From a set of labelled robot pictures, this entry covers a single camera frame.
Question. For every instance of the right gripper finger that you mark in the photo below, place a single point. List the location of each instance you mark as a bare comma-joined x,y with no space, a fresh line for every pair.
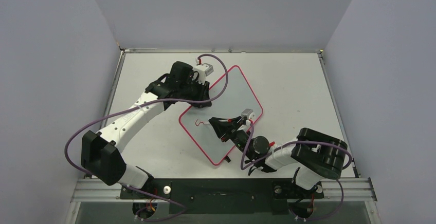
216,119
223,130

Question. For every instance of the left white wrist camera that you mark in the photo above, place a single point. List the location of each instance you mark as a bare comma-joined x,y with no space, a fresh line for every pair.
201,71

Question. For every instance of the red capped whiteboard marker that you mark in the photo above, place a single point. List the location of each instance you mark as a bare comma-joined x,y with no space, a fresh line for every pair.
228,120

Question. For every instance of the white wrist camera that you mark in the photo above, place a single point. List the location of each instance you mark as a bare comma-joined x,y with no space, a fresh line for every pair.
248,117
201,71

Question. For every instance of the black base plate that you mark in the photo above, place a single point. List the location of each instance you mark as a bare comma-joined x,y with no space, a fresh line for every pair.
232,196

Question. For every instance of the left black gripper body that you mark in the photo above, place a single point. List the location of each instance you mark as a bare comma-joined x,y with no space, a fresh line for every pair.
194,91

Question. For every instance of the pink framed whiteboard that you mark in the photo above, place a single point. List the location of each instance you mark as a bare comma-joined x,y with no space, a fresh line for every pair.
237,97

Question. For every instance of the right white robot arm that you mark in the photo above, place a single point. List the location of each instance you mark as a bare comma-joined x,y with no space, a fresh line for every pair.
318,155

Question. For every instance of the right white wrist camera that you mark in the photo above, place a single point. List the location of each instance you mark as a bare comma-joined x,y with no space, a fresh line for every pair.
248,117

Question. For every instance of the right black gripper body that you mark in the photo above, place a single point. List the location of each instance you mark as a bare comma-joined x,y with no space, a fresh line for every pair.
233,129

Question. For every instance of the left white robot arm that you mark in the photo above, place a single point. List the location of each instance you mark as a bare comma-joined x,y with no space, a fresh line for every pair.
101,151

